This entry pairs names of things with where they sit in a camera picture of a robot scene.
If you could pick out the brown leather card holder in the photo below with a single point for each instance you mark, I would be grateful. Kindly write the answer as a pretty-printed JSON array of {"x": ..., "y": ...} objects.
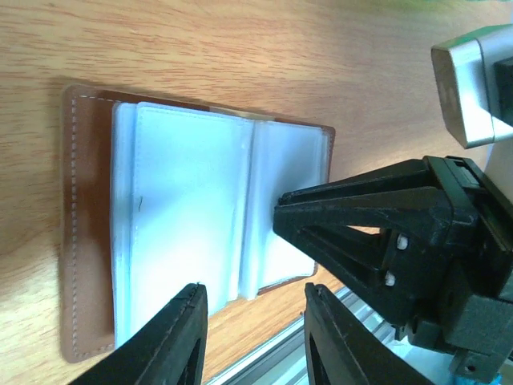
[{"x": 159, "y": 193}]

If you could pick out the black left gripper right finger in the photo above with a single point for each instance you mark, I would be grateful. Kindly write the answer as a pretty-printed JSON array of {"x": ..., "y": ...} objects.
[{"x": 340, "y": 350}]

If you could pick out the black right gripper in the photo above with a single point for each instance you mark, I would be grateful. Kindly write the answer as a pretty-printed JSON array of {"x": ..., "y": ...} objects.
[{"x": 427, "y": 243}]

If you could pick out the aluminium front rail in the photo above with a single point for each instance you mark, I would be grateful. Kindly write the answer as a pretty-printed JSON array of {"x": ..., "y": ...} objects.
[{"x": 281, "y": 359}]

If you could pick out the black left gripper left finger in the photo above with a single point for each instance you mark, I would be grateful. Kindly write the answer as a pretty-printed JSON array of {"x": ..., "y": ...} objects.
[{"x": 169, "y": 349}]

